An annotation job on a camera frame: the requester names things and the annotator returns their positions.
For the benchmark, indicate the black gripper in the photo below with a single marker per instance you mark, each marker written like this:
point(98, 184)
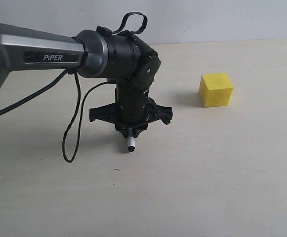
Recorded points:
point(131, 121)

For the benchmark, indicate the black and white marker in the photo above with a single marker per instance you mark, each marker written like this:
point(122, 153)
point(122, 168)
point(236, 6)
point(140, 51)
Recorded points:
point(130, 140)

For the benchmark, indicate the yellow foam cube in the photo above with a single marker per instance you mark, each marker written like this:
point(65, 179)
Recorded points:
point(215, 90)

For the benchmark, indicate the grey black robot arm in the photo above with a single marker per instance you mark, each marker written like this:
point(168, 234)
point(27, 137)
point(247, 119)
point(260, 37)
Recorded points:
point(122, 58)

